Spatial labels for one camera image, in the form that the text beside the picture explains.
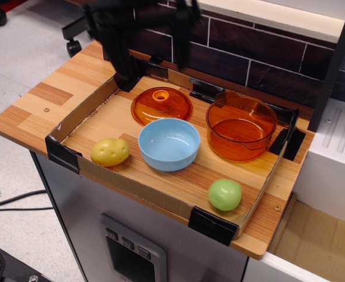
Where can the green toy pear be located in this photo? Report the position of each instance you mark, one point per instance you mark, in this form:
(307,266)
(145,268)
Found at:
(225,194)

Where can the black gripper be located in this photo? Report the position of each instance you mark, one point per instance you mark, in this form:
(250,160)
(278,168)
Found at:
(108,21)

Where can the cardboard fence with black tape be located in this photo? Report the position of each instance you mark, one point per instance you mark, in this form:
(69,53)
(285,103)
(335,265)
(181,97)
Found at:
(266,182)

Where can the grey oven control panel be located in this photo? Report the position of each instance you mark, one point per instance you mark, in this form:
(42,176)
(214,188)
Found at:
(132,256)

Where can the black chair caster wheel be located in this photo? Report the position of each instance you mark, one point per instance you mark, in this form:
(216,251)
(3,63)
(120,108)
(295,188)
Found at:
(73,47)

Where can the light blue plastic bowl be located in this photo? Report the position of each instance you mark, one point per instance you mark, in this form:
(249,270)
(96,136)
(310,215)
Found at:
(169,144)

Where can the white sink drainboard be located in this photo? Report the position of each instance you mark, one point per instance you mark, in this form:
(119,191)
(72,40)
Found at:
(329,140)

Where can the orange transparent pot lid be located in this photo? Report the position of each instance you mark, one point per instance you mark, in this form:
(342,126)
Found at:
(160,102)

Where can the orange transparent pot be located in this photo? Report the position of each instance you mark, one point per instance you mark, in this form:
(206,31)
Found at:
(240,127)

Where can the yellow toy potato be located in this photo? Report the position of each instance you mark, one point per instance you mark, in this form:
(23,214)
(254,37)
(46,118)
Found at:
(110,152)

